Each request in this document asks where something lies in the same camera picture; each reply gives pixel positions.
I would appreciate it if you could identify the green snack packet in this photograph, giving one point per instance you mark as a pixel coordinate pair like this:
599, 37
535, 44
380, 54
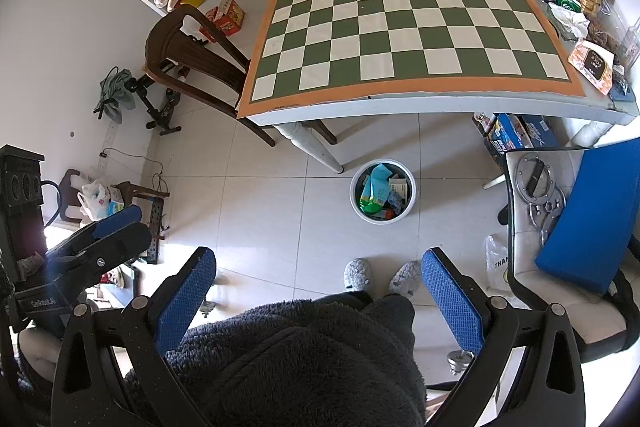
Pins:
372, 199

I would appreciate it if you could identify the white table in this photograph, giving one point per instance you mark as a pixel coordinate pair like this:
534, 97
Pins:
450, 105

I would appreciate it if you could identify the blue wrapper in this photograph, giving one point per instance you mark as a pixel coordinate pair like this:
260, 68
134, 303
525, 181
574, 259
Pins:
397, 203

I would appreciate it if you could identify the black white carton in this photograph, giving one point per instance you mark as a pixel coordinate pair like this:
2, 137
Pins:
484, 124

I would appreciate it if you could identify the red cardboard box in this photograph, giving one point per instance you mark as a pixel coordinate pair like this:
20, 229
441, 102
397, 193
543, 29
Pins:
225, 17

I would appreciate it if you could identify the clear plastic container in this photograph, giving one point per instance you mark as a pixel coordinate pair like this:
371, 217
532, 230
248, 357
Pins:
617, 39

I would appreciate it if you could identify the blue printed box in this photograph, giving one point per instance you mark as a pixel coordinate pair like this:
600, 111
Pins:
520, 134

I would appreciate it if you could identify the orange white packet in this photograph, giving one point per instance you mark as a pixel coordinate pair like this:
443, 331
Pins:
592, 67

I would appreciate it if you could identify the green pack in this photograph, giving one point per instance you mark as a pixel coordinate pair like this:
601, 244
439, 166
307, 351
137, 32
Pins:
570, 1

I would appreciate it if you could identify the teal wrapper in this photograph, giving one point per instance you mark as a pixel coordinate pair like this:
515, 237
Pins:
382, 172

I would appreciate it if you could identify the blue seat cushion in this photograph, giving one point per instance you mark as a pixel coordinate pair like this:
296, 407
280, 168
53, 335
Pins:
590, 217

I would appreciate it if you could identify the grey green jacket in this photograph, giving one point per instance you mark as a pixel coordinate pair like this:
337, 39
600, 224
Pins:
112, 94

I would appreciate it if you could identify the white plastic bag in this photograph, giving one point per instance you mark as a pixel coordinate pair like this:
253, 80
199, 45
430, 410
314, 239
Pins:
497, 257

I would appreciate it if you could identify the person's left forearm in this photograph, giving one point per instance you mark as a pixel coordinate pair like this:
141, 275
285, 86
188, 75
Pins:
42, 354

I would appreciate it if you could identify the grey fluffy slipper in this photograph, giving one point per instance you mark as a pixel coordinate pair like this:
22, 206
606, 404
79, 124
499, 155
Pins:
405, 279
357, 274

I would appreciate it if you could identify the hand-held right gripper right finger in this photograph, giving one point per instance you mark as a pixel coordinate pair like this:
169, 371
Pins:
450, 297

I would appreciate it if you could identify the black exercise stand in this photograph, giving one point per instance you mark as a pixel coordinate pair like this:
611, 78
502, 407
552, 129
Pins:
155, 112

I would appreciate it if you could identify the white round trash bin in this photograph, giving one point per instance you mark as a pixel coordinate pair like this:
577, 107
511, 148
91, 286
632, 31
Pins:
382, 220

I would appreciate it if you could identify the dark wooden chair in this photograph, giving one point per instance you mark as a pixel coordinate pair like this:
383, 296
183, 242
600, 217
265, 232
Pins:
200, 52

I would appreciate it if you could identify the small white carton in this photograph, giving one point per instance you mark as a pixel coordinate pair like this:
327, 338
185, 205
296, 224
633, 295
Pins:
399, 185

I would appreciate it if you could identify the green white checkered mat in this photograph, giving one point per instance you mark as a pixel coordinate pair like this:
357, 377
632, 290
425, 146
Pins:
400, 32

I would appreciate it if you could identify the small wooden stool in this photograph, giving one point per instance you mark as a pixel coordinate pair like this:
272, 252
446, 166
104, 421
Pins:
140, 192

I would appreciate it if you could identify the person's right leg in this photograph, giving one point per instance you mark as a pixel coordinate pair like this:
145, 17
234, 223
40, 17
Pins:
395, 312

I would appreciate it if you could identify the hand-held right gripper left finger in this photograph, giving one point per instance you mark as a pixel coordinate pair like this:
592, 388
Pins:
187, 297

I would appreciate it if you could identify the white crumpled tissue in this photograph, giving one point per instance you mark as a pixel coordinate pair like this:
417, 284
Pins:
570, 23

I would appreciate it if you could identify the black carved cabinet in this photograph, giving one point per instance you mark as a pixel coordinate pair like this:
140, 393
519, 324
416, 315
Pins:
20, 187

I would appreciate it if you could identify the white shopping bag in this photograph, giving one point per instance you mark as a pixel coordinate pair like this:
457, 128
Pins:
92, 199

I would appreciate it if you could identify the white cushioned chair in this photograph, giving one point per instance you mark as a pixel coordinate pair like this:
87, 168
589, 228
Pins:
560, 307

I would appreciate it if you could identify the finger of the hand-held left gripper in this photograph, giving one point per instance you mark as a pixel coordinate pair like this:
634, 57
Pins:
120, 219
105, 252

